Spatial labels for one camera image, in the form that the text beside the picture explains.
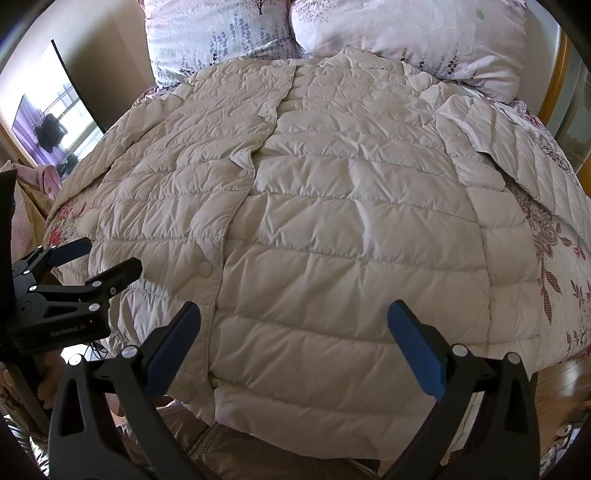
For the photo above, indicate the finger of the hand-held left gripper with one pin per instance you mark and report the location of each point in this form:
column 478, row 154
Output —
column 120, row 272
column 55, row 258

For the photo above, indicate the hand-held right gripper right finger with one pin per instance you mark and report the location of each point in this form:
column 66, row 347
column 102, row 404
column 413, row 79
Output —
column 415, row 350

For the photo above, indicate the pink cloth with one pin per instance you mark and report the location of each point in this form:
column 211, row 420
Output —
column 41, row 177

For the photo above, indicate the shiny brown puffer jacket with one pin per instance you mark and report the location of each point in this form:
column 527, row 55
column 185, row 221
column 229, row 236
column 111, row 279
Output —
column 231, row 454

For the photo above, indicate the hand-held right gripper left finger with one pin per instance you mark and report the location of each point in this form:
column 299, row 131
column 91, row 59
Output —
column 171, row 344

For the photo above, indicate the person's left hand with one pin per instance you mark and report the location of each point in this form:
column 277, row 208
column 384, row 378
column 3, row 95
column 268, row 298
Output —
column 47, row 378

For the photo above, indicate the floral white pillow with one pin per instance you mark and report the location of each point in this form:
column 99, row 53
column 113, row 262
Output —
column 207, row 37
column 406, row 32

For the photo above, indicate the floral bed sheet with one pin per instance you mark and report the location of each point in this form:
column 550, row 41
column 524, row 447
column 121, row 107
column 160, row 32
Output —
column 554, row 295

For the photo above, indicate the cream quilted down jacket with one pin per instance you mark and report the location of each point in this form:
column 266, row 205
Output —
column 346, row 230

